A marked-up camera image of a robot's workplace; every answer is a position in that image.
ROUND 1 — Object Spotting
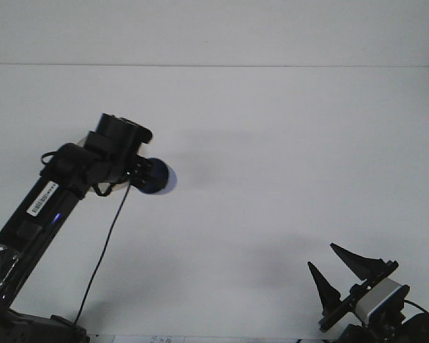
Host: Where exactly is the pale blue cup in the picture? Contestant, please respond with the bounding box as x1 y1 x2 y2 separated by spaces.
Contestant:
141 156 178 196

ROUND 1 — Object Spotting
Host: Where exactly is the pale round plate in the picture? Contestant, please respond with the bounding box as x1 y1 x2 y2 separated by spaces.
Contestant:
74 135 132 194

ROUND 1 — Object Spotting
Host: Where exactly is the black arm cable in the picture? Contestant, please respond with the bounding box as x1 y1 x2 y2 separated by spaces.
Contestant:
403 299 429 315
72 180 132 324

